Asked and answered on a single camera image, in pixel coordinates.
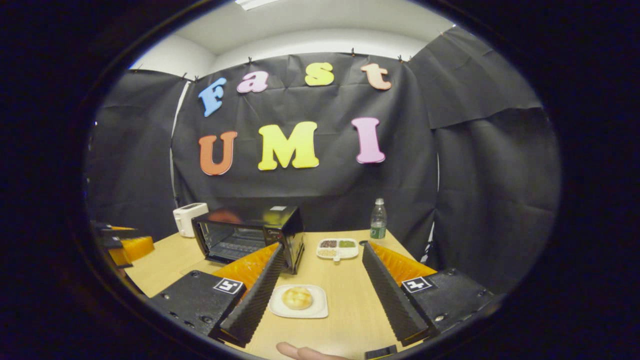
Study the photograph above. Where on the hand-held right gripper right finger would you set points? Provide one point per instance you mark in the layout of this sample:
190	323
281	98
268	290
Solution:
395	305

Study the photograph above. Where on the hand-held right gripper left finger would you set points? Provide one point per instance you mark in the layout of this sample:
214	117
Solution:
252	305

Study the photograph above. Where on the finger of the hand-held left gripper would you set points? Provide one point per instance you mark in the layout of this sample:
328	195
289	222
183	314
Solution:
116	233
137	247

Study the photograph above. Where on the round bread bun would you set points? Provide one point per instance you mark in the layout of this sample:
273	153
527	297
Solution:
297	298

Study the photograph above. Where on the black electric oven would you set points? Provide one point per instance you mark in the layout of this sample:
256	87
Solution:
287	225

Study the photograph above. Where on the white toaster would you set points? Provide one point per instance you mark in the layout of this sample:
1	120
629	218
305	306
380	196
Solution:
189	219

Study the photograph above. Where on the white square plate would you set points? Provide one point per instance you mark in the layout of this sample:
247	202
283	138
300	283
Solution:
320	306

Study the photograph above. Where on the white divided dish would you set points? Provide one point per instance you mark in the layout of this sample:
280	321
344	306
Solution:
338	250

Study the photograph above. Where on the clear plastic water bottle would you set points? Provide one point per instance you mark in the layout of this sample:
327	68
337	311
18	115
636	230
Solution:
378	222

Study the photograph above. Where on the black backdrop cloth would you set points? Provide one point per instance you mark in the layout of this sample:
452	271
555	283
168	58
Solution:
325	190

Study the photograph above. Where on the large ceiling light panel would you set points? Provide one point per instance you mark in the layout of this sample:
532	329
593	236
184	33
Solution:
255	3

